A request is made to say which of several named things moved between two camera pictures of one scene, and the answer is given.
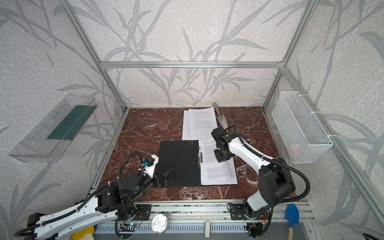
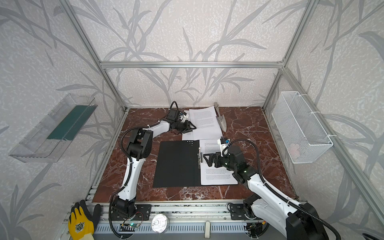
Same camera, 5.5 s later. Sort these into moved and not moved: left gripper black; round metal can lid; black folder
Moved: left gripper black
Not moved: black folder; round metal can lid
